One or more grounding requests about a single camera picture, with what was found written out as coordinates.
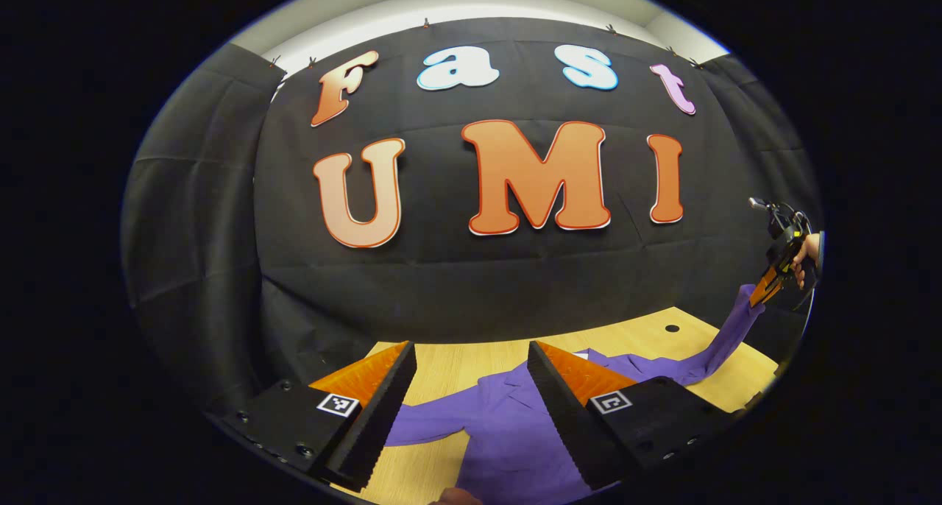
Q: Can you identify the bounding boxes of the black backdrop cloth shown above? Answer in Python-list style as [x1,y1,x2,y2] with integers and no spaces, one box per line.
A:
[121,15,821,417]

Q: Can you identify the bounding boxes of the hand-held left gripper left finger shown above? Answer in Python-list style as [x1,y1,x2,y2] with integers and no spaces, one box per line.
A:
[210,341,418,492]

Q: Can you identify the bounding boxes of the purple shirt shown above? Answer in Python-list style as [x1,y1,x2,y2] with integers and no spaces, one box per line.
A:
[384,284,766,505]

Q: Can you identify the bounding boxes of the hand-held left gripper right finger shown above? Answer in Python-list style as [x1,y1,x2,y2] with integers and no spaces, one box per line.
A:
[527,340,737,491]

